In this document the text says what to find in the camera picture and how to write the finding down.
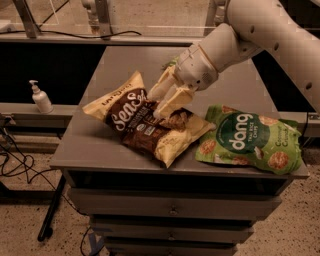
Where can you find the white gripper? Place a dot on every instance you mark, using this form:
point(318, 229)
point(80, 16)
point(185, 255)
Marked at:
point(194, 69)

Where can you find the brown sea salt chip bag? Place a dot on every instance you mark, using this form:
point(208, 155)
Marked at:
point(129, 112)

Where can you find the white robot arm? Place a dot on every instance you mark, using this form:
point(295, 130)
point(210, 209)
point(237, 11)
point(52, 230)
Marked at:
point(249, 26)

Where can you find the small green chip bag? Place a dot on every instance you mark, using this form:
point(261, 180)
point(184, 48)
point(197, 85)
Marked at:
point(172, 62)

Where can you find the green dang rice chip bag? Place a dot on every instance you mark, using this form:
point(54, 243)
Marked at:
point(249, 139)

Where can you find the white pump dispenser bottle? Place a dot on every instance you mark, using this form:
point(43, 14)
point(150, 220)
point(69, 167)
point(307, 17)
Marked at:
point(40, 98)

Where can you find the black stand leg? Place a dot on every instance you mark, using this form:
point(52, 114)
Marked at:
point(46, 231)

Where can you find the metal railing frame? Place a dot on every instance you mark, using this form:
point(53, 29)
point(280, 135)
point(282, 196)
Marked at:
point(110, 22)

